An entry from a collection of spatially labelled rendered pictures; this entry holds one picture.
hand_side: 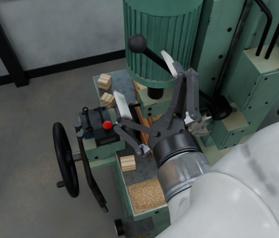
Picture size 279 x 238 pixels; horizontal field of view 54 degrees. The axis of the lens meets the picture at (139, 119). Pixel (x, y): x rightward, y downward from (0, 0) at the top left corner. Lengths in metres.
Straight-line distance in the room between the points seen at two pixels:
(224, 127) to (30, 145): 1.59
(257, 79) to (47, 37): 1.83
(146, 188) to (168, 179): 0.43
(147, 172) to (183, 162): 0.50
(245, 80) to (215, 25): 0.16
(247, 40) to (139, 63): 0.26
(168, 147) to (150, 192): 0.42
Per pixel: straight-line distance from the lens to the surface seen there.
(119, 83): 1.14
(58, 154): 0.94
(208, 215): 0.25
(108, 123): 0.87
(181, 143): 0.46
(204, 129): 0.89
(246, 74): 0.72
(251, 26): 0.70
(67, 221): 1.85
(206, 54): 0.73
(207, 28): 0.67
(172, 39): 0.63
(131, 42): 0.50
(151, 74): 0.69
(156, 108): 0.88
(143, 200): 0.86
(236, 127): 0.84
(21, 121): 2.29
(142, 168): 0.93
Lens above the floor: 1.75
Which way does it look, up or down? 56 degrees down
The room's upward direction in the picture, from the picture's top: straight up
